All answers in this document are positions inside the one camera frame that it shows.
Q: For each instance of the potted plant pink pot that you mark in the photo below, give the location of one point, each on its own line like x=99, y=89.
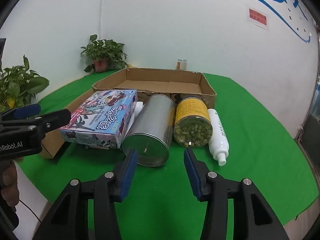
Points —
x=102, y=52

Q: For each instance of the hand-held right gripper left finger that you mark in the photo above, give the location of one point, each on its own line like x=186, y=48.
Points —
x=128, y=175

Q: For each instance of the person's left hand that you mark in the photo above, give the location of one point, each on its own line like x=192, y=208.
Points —
x=11, y=187

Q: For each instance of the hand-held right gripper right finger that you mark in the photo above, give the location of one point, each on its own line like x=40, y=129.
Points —
x=192, y=175

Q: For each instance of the small glass jar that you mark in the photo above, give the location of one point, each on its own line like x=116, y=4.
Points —
x=182, y=64

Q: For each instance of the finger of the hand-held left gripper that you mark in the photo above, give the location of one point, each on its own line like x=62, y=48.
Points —
x=56, y=118
x=26, y=111

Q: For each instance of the cardboard sheet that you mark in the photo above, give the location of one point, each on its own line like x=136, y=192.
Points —
x=55, y=145

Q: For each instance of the red wall sign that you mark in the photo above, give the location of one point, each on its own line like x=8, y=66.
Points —
x=258, y=16

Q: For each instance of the green table cloth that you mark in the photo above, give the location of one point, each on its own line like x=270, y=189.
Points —
x=250, y=130

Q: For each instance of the yellow label jar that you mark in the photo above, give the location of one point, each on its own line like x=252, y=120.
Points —
x=192, y=120

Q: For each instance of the colourful printed game box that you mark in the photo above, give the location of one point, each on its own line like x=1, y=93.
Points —
x=100, y=117

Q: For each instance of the white plastic bottle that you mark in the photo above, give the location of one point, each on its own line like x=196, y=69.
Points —
x=217, y=135

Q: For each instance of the large leaf potted plant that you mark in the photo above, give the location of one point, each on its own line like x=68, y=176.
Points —
x=17, y=82

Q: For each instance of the silver metal can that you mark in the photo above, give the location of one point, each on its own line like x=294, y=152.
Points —
x=152, y=127

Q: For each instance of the cardboard box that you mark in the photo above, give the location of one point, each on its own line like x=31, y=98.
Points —
x=155, y=85

